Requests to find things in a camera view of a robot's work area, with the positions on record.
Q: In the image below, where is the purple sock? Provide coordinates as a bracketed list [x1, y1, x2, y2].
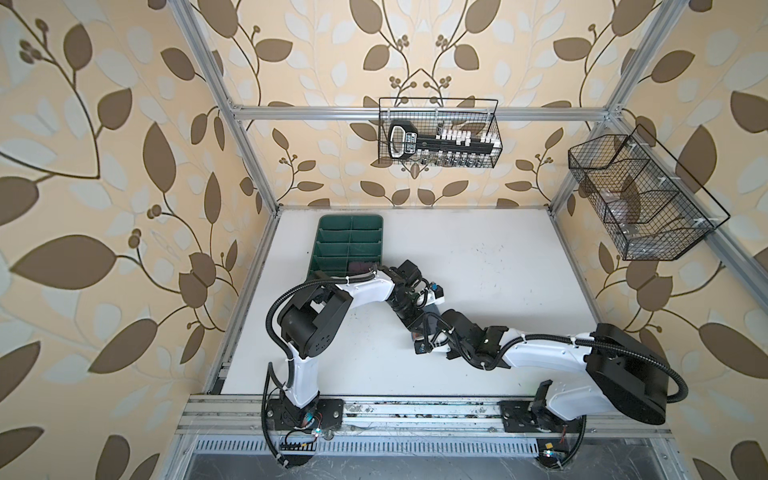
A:
[347, 261, 377, 275]

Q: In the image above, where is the aluminium front rail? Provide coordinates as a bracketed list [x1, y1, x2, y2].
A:
[176, 395, 673, 437]

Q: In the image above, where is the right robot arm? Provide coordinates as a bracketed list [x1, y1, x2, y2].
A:
[412, 310, 689, 431]

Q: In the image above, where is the back wire basket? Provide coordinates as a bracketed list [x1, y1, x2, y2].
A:
[377, 96, 503, 169]

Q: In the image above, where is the blue striped sock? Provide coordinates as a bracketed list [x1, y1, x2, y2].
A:
[414, 310, 443, 342]

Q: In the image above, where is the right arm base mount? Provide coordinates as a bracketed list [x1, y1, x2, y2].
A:
[498, 400, 584, 435]

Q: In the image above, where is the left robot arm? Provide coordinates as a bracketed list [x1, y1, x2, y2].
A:
[265, 260, 445, 417]

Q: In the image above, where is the green divided tray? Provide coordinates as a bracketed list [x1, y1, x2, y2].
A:
[307, 214, 384, 279]

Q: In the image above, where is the black tool rack in basket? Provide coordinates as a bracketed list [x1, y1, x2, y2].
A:
[385, 120, 502, 160]

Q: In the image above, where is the side wire basket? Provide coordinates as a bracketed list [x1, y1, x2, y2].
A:
[568, 124, 731, 261]

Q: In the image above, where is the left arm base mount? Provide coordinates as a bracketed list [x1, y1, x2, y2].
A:
[266, 397, 345, 431]

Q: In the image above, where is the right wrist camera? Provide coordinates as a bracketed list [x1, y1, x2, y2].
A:
[413, 338, 450, 355]

